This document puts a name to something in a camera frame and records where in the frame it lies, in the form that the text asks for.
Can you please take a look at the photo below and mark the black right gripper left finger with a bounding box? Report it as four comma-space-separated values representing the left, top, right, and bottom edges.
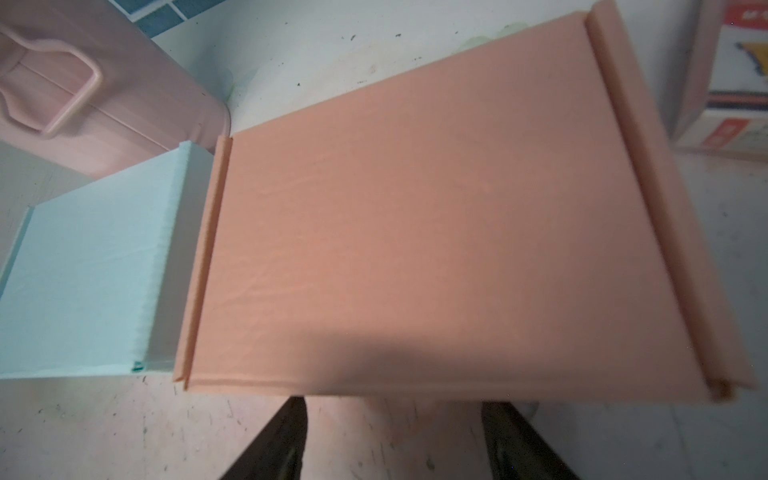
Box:
221, 397, 308, 480

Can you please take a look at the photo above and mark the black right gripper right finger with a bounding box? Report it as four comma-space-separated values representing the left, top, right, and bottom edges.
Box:
481, 402, 579, 480

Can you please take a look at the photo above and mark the pink paper box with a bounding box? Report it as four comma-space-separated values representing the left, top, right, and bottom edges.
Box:
173, 1, 756, 402

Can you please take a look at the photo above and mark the light blue paper box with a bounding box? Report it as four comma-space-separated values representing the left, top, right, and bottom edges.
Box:
1, 142, 214, 379

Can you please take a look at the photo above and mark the pack of coloured markers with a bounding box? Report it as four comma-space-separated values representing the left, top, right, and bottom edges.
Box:
672, 0, 767, 162

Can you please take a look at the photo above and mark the pink metal pencil bucket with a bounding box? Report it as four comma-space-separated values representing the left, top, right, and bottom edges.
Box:
1, 1, 230, 179

